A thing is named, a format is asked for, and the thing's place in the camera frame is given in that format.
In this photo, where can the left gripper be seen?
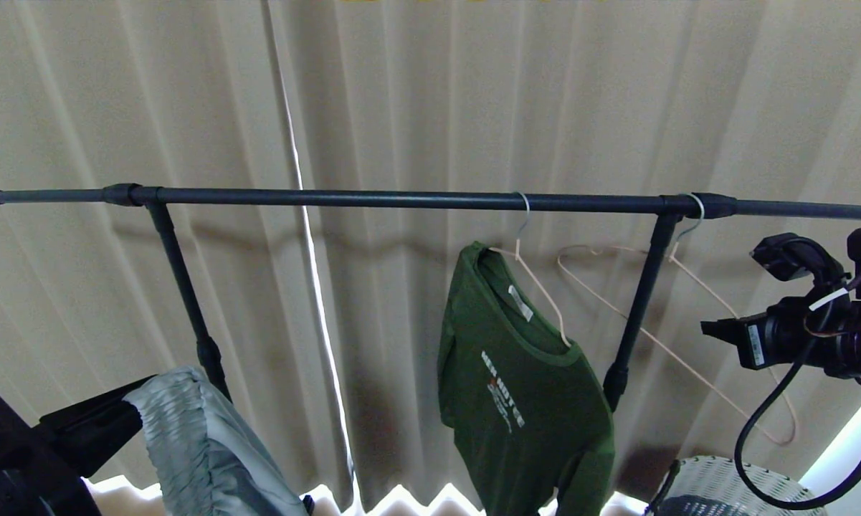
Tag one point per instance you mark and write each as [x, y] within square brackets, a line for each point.
[14, 466]

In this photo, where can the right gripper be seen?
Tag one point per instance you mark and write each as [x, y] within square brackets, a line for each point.
[796, 337]

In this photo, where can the pink clothes hanger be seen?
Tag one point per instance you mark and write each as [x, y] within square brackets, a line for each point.
[538, 283]
[695, 277]

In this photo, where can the pale grey shorts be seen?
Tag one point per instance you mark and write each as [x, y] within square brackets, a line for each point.
[201, 451]

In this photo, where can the green printed shirt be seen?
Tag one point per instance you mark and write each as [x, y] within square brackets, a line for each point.
[523, 444]

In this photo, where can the white laundry basket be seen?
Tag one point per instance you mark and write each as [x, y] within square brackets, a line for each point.
[731, 480]

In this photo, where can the black clothes rack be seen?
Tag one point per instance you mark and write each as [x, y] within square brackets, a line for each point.
[401, 200]

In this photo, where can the beige curtain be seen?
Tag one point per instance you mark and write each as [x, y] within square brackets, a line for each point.
[437, 93]

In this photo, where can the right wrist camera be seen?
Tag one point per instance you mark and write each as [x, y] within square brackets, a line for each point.
[796, 254]

